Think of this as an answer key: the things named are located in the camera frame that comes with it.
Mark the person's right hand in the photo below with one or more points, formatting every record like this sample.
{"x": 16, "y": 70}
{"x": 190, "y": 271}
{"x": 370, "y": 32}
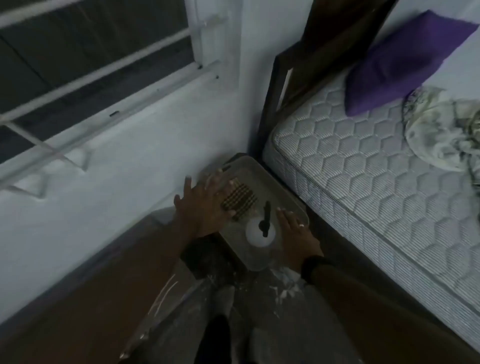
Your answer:
{"x": 300, "y": 243}

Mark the person's left hand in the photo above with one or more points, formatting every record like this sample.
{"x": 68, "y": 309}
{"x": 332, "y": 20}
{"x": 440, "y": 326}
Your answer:
{"x": 200, "y": 210}

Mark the white spray bottle black trigger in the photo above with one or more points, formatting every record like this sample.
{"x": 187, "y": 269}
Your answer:
{"x": 257, "y": 236}

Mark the checkered cleaning cloth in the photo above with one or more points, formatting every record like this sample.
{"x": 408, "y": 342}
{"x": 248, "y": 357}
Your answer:
{"x": 243, "y": 200}

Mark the person's right forearm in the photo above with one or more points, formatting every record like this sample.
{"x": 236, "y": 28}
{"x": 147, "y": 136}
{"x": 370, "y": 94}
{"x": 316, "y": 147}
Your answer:
{"x": 375, "y": 318}

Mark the person's left forearm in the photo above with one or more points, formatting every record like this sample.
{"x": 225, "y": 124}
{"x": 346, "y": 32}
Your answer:
{"x": 112, "y": 292}

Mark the person's black trouser legs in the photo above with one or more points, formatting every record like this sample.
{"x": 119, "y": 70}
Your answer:
{"x": 213, "y": 341}

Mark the black wristwatch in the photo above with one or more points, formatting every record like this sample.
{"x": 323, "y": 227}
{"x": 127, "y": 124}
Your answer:
{"x": 311, "y": 268}

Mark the white shoe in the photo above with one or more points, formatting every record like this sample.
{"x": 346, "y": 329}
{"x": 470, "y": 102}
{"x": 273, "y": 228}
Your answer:
{"x": 224, "y": 300}

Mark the hexagon quilted grey mattress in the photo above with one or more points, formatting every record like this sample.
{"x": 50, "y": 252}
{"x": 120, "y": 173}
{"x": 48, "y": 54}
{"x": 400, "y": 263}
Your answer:
{"x": 356, "y": 161}

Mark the white patterned cloth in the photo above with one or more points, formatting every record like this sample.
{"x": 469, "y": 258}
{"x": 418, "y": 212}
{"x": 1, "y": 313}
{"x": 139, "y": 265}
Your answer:
{"x": 438, "y": 131}

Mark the dark wooden headboard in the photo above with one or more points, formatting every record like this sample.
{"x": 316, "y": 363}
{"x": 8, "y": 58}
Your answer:
{"x": 330, "y": 41}

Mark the purple pillow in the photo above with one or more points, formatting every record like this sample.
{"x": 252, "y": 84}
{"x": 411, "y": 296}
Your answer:
{"x": 401, "y": 63}

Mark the white barred window frame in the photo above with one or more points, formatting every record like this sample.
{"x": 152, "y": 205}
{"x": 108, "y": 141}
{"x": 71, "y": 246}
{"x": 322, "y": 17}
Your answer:
{"x": 112, "y": 105}

